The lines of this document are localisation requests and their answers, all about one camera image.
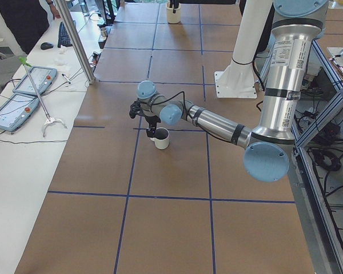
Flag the black computer mouse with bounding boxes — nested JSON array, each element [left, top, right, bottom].
[[40, 42, 54, 50]]

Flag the white mug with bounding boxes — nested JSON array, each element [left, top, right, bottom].
[[150, 127, 170, 150]]

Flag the upper teach pendant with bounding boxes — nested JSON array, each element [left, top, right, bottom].
[[13, 66, 57, 96]]

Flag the silver metal cup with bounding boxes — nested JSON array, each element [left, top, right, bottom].
[[100, 27, 108, 38]]

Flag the pink grabber stick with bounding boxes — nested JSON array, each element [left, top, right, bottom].
[[19, 57, 67, 138]]

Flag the black keyboard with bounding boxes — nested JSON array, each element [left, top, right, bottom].
[[57, 22, 72, 48]]

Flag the person in dark clothes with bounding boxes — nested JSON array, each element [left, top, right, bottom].
[[0, 0, 49, 54]]

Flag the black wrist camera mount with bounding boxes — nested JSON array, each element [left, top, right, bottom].
[[129, 100, 144, 119]]

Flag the black marker pen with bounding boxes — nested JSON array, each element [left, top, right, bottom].
[[61, 73, 71, 84]]

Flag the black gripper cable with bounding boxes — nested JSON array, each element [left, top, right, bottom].
[[148, 91, 189, 115]]

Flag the silver aluminium frame post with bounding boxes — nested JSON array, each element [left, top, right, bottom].
[[55, 0, 95, 84]]

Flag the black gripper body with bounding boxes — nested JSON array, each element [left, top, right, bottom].
[[145, 115, 160, 126]]

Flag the lower teach pendant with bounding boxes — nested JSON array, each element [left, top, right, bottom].
[[0, 93, 39, 132]]

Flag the teach pendant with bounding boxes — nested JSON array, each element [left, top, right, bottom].
[[13, 66, 57, 96], [0, 93, 39, 132]]

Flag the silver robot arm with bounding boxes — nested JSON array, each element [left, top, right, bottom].
[[129, 80, 252, 148], [244, 1, 328, 182]]

